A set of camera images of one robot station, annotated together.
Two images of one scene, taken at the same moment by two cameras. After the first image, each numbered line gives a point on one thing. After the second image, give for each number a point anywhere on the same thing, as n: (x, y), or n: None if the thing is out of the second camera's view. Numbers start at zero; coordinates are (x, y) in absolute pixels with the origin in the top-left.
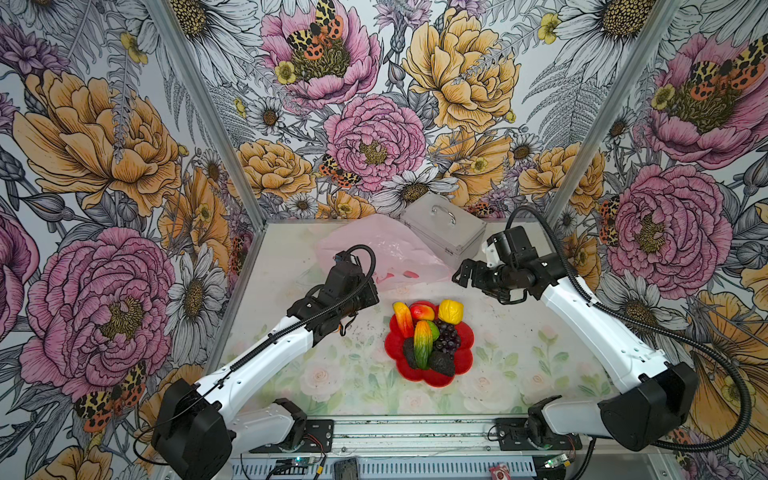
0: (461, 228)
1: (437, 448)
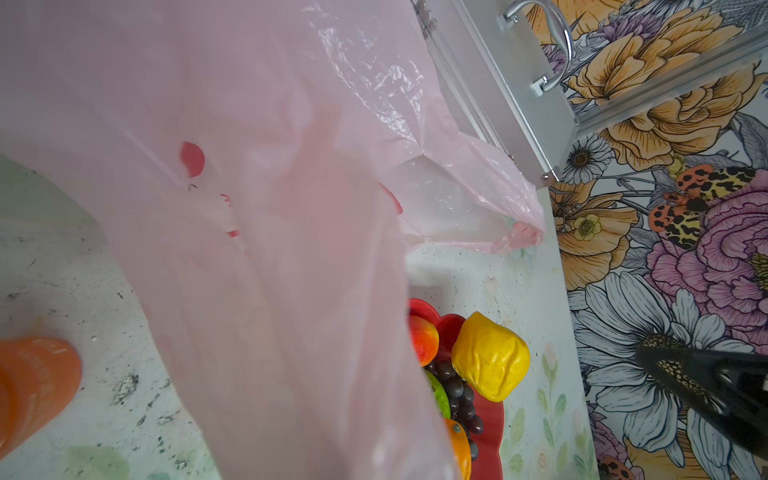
0: (503, 65)
1: None
